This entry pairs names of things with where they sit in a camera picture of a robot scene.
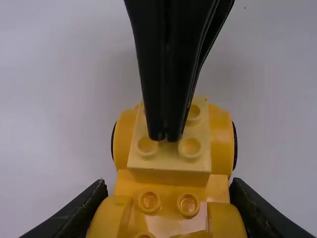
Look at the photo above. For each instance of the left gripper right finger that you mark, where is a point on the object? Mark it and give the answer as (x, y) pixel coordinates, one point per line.
(262, 213)

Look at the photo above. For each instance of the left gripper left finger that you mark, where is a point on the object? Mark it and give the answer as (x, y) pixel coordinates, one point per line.
(81, 210)

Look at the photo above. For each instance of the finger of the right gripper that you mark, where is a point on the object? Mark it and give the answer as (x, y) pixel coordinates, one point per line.
(183, 62)
(151, 74)

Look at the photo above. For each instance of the yellow toy car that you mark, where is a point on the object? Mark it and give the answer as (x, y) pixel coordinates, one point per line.
(173, 203)

